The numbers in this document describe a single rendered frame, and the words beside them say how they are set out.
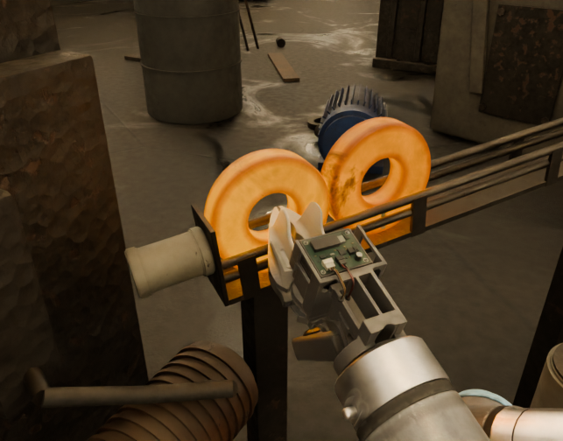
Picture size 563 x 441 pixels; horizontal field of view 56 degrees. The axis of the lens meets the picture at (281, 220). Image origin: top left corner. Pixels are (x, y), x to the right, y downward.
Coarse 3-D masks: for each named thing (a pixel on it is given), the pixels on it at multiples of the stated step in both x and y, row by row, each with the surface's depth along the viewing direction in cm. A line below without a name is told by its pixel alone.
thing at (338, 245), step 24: (312, 240) 48; (336, 240) 49; (360, 240) 51; (312, 264) 47; (336, 264) 47; (360, 264) 48; (384, 264) 48; (312, 288) 47; (336, 288) 47; (360, 288) 46; (384, 288) 46; (312, 312) 49; (336, 312) 48; (360, 312) 47; (384, 312) 46; (360, 336) 44; (384, 336) 46; (336, 360) 46
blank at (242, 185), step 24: (240, 168) 58; (264, 168) 59; (288, 168) 60; (312, 168) 62; (216, 192) 59; (240, 192) 59; (264, 192) 60; (288, 192) 62; (312, 192) 63; (216, 216) 59; (240, 216) 60; (240, 240) 62; (264, 240) 64
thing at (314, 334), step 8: (304, 336) 56; (312, 336) 54; (320, 336) 51; (328, 336) 49; (336, 336) 48; (296, 344) 57; (304, 344) 54; (312, 344) 53; (320, 344) 51; (328, 344) 49; (336, 344) 48; (296, 352) 57; (304, 352) 55; (312, 352) 53; (320, 352) 51; (328, 352) 49; (336, 352) 48; (320, 360) 52; (328, 360) 50
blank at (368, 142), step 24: (384, 120) 65; (336, 144) 65; (360, 144) 63; (384, 144) 65; (408, 144) 66; (336, 168) 63; (360, 168) 65; (408, 168) 68; (336, 192) 65; (360, 192) 67; (384, 192) 71; (408, 192) 70; (336, 216) 67
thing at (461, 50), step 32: (448, 0) 252; (480, 0) 239; (512, 0) 232; (544, 0) 224; (448, 32) 258; (480, 32) 244; (512, 32) 236; (544, 32) 227; (448, 64) 263; (480, 64) 250; (512, 64) 241; (544, 64) 232; (448, 96) 270; (480, 96) 258; (512, 96) 246; (544, 96) 236; (448, 128) 276; (480, 128) 264; (512, 128) 253
